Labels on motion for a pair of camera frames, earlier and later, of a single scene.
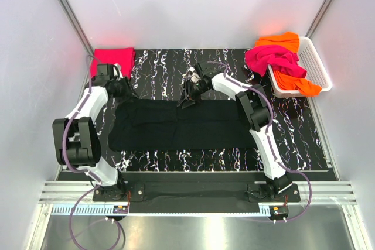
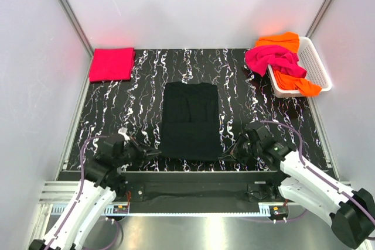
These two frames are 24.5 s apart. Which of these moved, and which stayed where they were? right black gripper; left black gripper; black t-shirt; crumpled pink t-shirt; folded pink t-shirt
Moved: left black gripper; right black gripper; black t-shirt
Stayed: crumpled pink t-shirt; folded pink t-shirt
